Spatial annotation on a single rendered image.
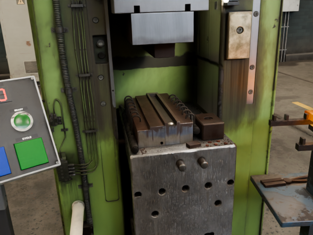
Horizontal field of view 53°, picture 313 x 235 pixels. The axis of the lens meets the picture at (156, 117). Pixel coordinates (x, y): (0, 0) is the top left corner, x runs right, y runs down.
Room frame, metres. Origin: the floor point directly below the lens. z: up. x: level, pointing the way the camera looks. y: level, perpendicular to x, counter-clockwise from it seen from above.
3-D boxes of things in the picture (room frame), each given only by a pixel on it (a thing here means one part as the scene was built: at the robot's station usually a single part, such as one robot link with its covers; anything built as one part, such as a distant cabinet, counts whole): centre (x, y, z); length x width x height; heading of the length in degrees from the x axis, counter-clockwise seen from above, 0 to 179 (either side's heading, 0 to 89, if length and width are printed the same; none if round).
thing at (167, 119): (1.23, -0.02, 0.99); 0.42 x 0.05 x 0.01; 10
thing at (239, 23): (1.20, -0.32, 1.27); 0.09 x 0.02 x 0.17; 100
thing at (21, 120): (0.83, 0.38, 1.09); 0.05 x 0.03 x 0.04; 100
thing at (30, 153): (0.79, 0.35, 1.01); 0.07 x 0.05 x 0.07; 125
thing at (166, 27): (1.23, 0.01, 1.32); 0.42 x 0.20 x 0.10; 10
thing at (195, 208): (1.25, -0.05, 0.69); 0.56 x 0.38 x 0.45; 10
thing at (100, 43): (1.14, 0.19, 1.24); 0.03 x 0.03 x 0.07; 10
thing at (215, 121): (1.11, -0.20, 0.95); 0.12 x 0.08 x 0.06; 10
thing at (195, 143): (1.01, -0.13, 0.92); 0.04 x 0.03 x 0.01; 112
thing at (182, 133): (1.23, 0.01, 0.96); 0.42 x 0.20 x 0.09; 10
